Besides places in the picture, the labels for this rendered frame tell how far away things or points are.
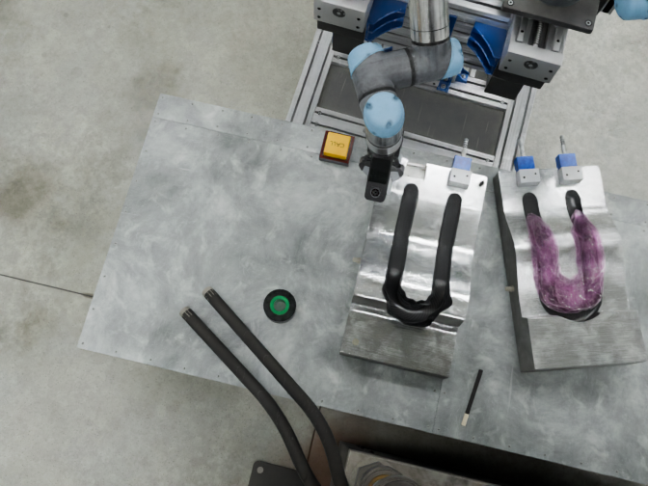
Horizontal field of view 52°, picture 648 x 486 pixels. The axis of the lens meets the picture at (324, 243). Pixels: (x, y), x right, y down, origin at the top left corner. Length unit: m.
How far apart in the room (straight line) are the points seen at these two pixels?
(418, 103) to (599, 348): 1.22
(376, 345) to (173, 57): 1.69
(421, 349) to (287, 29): 1.69
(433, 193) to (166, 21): 1.66
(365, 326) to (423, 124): 1.09
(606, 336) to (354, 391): 0.60
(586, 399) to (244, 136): 1.08
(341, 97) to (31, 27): 1.35
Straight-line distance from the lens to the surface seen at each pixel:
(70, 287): 2.63
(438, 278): 1.57
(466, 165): 1.68
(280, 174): 1.75
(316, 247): 1.68
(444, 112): 2.52
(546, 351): 1.61
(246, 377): 1.57
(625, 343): 1.68
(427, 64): 1.35
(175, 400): 2.48
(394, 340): 1.59
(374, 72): 1.32
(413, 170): 1.70
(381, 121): 1.26
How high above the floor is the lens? 2.43
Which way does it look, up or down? 75 degrees down
